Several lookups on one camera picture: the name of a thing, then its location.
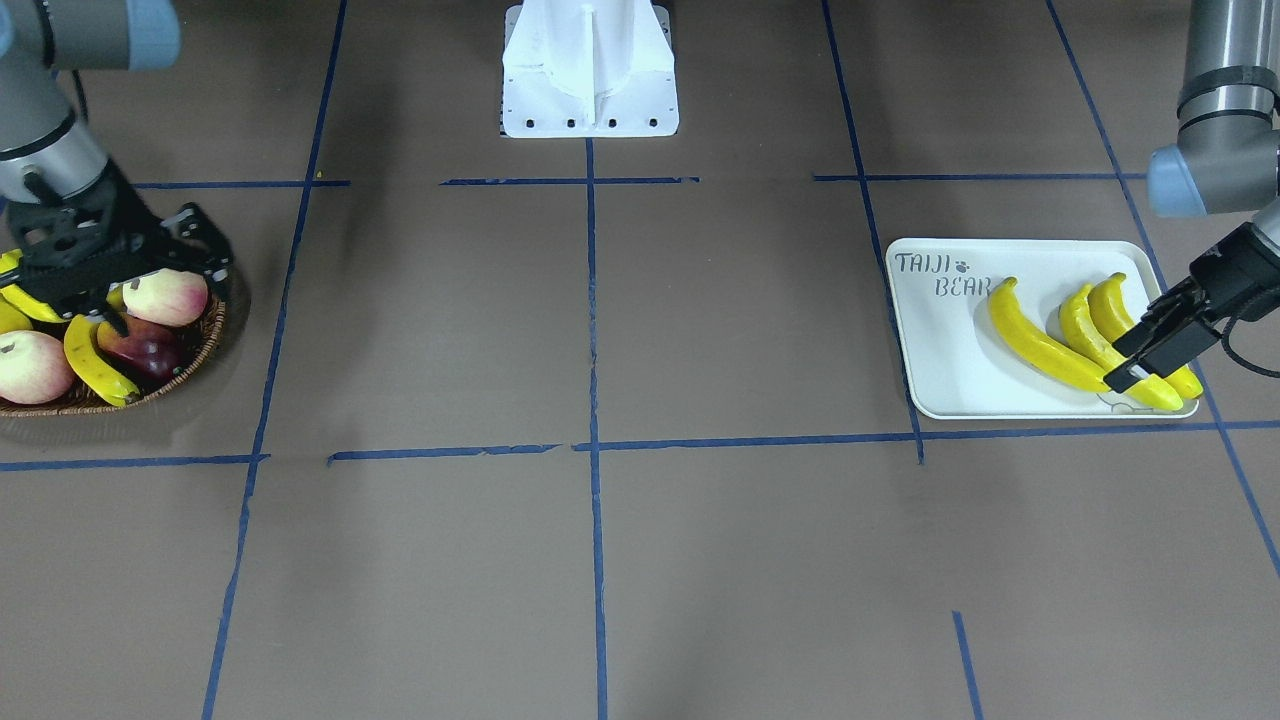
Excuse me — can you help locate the dark purple fruit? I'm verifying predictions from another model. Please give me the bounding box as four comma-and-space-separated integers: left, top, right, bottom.
95, 315, 189, 389

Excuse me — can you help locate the yellow starfruit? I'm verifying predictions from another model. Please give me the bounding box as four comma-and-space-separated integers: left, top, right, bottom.
1, 249, 69, 324

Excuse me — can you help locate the brown wicker basket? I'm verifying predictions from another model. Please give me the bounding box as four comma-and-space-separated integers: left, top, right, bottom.
3, 282, 229, 418

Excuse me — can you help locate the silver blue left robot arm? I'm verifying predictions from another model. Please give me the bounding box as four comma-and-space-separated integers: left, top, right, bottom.
1105, 1, 1279, 391

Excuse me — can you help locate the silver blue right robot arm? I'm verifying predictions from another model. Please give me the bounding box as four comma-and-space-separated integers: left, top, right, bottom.
1, 1, 234, 331

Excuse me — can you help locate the white bear tray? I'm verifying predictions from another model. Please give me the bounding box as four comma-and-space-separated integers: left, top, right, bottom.
884, 237, 1198, 420

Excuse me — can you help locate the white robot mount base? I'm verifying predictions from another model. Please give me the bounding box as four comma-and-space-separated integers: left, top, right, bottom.
500, 1, 680, 138

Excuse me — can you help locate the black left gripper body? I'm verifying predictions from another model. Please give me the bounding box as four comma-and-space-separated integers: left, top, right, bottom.
1190, 222, 1279, 322

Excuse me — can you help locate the yellow banana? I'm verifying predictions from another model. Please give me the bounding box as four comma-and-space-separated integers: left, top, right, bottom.
1088, 272, 1204, 400
63, 315, 142, 407
1059, 283, 1184, 411
988, 277, 1110, 395

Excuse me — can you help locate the pink white apple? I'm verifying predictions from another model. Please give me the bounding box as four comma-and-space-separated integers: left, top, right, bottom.
1, 331, 77, 406

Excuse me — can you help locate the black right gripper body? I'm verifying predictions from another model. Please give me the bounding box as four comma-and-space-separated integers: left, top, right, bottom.
6, 160, 172, 316

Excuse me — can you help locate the pink white peach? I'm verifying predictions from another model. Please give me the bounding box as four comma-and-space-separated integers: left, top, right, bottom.
122, 269, 210, 327

